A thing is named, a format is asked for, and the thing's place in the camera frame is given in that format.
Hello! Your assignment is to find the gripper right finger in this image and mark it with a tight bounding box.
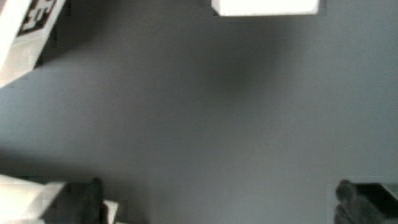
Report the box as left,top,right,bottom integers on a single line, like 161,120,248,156
335,179,398,224

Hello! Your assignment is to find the white square tabletop part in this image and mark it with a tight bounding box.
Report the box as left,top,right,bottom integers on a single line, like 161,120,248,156
0,174,65,224

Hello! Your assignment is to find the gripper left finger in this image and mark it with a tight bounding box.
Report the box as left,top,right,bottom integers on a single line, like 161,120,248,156
40,178,114,224

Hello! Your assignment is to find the white leg with tag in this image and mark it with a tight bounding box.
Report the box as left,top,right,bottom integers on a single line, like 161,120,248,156
212,0,320,16

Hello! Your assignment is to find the white leg centre right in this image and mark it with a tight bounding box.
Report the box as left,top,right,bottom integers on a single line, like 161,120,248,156
0,0,66,88

